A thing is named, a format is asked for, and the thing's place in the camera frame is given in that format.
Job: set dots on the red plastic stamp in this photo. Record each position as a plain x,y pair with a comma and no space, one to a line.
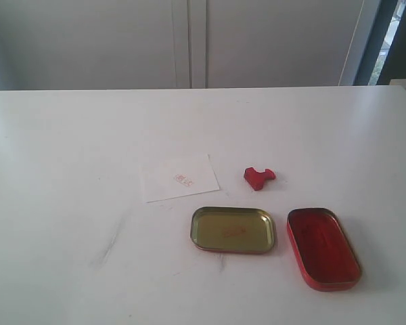
257,179

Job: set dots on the gold tin lid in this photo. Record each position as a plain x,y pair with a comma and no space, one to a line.
233,230

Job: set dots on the red ink pad tin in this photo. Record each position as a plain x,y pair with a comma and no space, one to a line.
323,252

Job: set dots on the white paper sheet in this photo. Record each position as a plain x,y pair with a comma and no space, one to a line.
169,178

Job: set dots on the grey cabinet doors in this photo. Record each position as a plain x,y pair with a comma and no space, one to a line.
181,44

